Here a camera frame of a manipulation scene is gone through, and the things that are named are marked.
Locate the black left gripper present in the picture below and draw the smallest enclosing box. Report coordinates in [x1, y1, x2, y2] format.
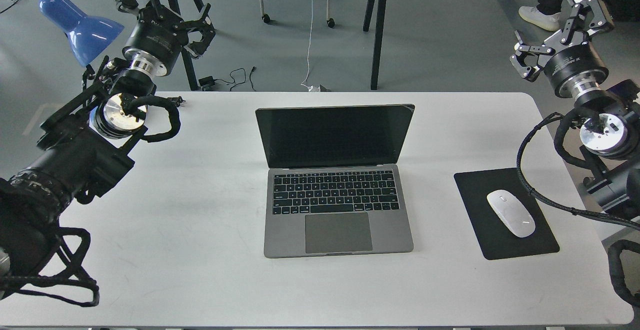
[116, 0, 216, 76]

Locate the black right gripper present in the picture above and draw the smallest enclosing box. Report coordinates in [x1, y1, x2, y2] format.
[509, 0, 615, 99]

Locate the grey laptop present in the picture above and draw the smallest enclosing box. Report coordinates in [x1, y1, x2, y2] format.
[255, 103, 415, 259]

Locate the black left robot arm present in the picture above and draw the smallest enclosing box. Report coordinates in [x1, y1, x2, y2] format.
[1, 0, 216, 297]

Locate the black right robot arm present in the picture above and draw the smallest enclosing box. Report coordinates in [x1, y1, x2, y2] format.
[510, 0, 639, 222]

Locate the white sneaker of person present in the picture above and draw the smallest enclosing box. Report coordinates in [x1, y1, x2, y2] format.
[518, 5, 561, 32]

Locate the blue desk lamp shade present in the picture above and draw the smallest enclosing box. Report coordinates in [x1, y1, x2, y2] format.
[39, 0, 124, 67]

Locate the white computer mouse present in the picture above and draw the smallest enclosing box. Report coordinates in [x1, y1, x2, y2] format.
[486, 189, 537, 238]

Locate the black mouse pad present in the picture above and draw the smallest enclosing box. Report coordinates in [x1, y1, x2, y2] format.
[454, 168, 560, 260]

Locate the black power adapter with cable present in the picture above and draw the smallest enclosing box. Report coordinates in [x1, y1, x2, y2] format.
[198, 66, 257, 92]

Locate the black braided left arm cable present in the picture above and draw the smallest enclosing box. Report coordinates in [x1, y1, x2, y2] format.
[120, 95, 187, 143]

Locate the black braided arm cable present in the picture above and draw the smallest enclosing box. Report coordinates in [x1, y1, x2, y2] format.
[516, 112, 640, 231]
[120, 95, 187, 143]

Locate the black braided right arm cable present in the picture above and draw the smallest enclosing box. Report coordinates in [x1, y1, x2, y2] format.
[516, 112, 640, 231]

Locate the white hanging cable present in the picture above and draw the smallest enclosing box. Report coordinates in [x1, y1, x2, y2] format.
[300, 0, 328, 92]

